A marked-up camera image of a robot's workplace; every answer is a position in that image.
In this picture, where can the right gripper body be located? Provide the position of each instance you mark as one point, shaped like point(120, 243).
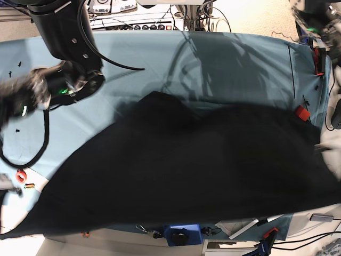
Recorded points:
point(24, 94)

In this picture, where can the black t-shirt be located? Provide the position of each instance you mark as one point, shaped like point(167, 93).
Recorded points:
point(162, 164)

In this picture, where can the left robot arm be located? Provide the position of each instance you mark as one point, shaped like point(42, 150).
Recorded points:
point(321, 21)

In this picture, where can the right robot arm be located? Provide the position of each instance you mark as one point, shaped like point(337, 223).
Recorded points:
point(65, 29)

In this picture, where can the orange tape roll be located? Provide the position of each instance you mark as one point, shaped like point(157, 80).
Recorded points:
point(21, 176)

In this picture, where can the small brass battery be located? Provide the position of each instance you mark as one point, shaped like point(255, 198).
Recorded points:
point(29, 186)

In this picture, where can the metal carabiner keyring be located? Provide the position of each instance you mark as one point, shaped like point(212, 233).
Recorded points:
point(152, 233)

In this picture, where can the blue plastic box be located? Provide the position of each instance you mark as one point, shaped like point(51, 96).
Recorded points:
point(183, 235)

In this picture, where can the folded map booklet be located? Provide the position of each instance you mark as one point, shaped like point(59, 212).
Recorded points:
point(235, 228)

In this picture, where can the teal table cloth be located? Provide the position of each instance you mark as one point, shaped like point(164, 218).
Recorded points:
point(204, 71)

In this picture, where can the long black rod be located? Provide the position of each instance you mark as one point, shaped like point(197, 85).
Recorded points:
point(292, 71)

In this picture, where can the black white marker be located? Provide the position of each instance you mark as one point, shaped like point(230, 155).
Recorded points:
point(268, 219)

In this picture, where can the red cube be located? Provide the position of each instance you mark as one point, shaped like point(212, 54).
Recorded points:
point(302, 113)

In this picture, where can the short black rod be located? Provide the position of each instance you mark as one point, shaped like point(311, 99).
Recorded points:
point(307, 104)

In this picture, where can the blue orange bottom clamp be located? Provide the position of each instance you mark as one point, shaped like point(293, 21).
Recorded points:
point(263, 248)

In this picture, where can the orange black clamp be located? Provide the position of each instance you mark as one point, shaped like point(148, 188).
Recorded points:
point(319, 60)

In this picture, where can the black computer mouse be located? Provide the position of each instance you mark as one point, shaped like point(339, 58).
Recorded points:
point(336, 117)

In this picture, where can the grey usb hub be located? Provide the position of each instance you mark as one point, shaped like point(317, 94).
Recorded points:
point(318, 217)

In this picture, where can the power strip with red switch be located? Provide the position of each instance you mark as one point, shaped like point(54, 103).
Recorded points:
point(141, 26)

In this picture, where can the black clip with ring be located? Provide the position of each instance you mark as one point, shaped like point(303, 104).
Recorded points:
point(208, 231)

